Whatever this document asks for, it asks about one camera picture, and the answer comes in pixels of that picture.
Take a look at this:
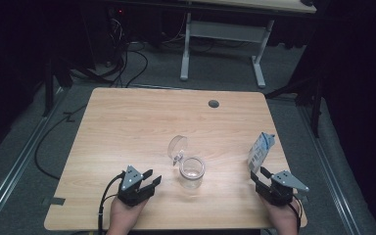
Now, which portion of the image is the black metal stand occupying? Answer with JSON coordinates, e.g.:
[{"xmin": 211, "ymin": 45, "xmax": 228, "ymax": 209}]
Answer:
[
  {"xmin": 42, "ymin": 58, "xmax": 76, "ymax": 117},
  {"xmin": 263, "ymin": 74, "xmax": 324, "ymax": 138}
]

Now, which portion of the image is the white and blue pouch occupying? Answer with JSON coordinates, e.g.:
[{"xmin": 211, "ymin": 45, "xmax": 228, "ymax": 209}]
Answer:
[{"xmin": 248, "ymin": 131, "xmax": 276, "ymax": 174}]

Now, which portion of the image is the dark device with red light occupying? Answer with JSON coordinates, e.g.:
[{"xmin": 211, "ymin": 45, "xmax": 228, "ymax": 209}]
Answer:
[{"xmin": 107, "ymin": 6, "xmax": 128, "ymax": 23}]

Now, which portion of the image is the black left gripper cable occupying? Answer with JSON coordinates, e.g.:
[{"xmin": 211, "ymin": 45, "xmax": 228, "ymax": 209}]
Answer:
[{"xmin": 97, "ymin": 171, "xmax": 125, "ymax": 235}]

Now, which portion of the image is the long black floor cable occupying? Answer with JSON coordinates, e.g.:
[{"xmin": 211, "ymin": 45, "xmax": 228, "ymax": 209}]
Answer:
[{"xmin": 33, "ymin": 104, "xmax": 89, "ymax": 180}]

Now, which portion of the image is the white-framed desk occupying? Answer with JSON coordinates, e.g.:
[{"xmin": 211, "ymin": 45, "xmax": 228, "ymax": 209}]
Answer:
[{"xmin": 179, "ymin": 0, "xmax": 317, "ymax": 89}]

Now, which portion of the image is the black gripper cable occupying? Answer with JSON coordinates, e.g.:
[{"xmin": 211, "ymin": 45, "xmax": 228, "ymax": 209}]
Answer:
[
  {"xmin": 97, "ymin": 171, "xmax": 125, "ymax": 235},
  {"xmin": 290, "ymin": 192, "xmax": 305, "ymax": 233}
]

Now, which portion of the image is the person's right hand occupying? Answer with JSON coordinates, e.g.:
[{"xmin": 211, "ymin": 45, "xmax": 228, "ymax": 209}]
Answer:
[{"xmin": 261, "ymin": 197, "xmax": 302, "ymax": 233}]

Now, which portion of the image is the person's left hand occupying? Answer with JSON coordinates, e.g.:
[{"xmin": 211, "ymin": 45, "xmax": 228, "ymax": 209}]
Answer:
[{"xmin": 107, "ymin": 197, "xmax": 149, "ymax": 231}]

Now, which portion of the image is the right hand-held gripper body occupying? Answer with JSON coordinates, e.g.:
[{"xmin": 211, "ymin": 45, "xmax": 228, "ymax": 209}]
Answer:
[{"xmin": 257, "ymin": 169, "xmax": 310, "ymax": 208}]

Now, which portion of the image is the clear glass jar with lid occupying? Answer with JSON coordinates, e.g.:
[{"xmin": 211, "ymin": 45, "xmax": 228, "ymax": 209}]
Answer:
[{"xmin": 166, "ymin": 135, "xmax": 207, "ymax": 191}]

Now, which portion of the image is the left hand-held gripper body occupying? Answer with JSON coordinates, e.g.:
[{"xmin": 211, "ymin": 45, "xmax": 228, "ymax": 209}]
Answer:
[{"xmin": 117, "ymin": 164, "xmax": 155, "ymax": 208}]

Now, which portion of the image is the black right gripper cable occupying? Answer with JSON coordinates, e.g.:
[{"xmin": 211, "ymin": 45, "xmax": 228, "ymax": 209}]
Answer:
[{"xmin": 290, "ymin": 192, "xmax": 305, "ymax": 233}]

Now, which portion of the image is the metal floor rail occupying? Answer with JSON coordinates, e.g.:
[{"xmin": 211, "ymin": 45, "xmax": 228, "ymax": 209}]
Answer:
[
  {"xmin": 0, "ymin": 87, "xmax": 67, "ymax": 226},
  {"xmin": 298, "ymin": 106, "xmax": 361, "ymax": 235}
]

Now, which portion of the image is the bundle of black floor cables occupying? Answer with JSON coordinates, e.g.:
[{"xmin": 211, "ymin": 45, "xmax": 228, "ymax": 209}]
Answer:
[{"xmin": 111, "ymin": 42, "xmax": 150, "ymax": 88}]

